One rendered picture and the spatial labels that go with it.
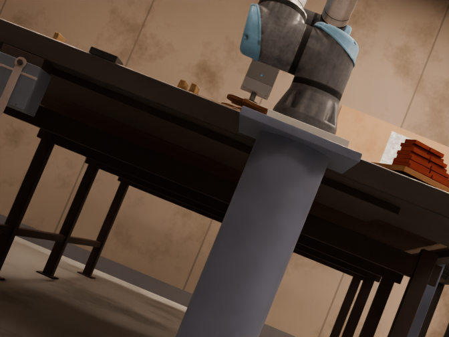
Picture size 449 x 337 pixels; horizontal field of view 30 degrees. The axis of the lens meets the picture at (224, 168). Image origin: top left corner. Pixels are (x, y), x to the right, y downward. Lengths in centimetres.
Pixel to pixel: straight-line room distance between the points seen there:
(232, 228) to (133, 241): 539
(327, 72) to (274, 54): 12
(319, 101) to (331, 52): 11
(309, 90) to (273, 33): 15
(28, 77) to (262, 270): 84
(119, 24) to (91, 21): 25
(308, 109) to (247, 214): 26
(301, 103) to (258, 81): 56
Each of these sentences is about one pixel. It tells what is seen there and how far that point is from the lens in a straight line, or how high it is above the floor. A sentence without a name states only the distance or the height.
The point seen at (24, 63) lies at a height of 82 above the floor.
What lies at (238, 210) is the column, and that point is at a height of 67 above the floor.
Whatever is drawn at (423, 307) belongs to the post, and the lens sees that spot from 410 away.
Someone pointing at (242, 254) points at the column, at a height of 58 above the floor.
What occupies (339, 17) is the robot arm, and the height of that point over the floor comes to 126.
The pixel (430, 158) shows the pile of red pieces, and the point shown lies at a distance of 319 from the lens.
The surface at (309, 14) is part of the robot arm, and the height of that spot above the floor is 125.
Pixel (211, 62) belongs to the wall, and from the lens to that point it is 732.
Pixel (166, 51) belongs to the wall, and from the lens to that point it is 736.
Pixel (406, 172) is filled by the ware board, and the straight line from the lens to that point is 274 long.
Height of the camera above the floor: 58
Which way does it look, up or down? 5 degrees up
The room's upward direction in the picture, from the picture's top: 22 degrees clockwise
